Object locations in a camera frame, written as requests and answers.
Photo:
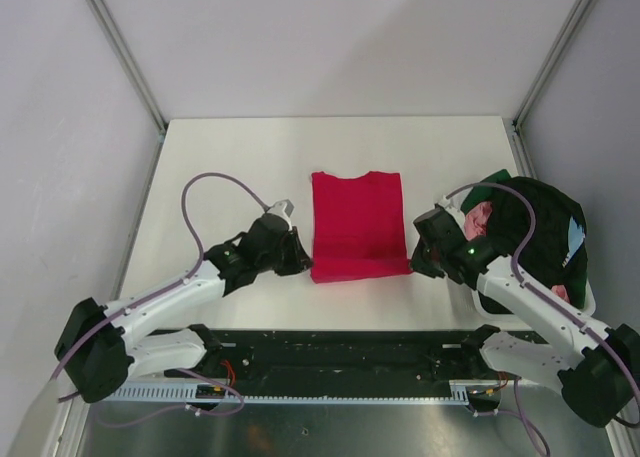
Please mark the black t shirt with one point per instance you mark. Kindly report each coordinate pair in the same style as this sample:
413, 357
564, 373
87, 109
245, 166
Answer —
556, 254

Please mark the white perforated plastic basket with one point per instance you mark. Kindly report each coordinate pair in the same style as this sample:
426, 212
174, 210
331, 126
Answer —
492, 310

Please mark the red t shirt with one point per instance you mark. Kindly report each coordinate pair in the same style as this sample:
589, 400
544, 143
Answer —
359, 230

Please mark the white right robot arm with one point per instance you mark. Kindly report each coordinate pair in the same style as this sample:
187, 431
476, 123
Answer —
592, 366

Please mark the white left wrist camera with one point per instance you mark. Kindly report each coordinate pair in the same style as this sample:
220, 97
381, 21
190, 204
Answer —
283, 209

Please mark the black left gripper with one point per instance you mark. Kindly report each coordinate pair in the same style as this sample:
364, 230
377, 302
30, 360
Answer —
299, 260

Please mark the right aluminium corner post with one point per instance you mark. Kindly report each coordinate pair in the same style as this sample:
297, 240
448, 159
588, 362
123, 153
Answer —
568, 32

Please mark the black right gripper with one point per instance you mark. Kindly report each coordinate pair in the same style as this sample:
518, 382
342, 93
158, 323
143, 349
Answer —
418, 264

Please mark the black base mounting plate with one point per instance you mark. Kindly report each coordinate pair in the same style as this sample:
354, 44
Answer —
432, 353

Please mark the aluminium frame rail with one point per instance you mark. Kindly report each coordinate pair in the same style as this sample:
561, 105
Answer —
99, 371

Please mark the aluminium corner post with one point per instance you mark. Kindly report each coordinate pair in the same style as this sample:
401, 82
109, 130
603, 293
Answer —
116, 40
568, 32

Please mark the left aluminium corner post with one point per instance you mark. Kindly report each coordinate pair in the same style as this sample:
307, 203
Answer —
116, 40

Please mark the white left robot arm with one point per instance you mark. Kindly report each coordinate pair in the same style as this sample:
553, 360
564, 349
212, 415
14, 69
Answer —
220, 272

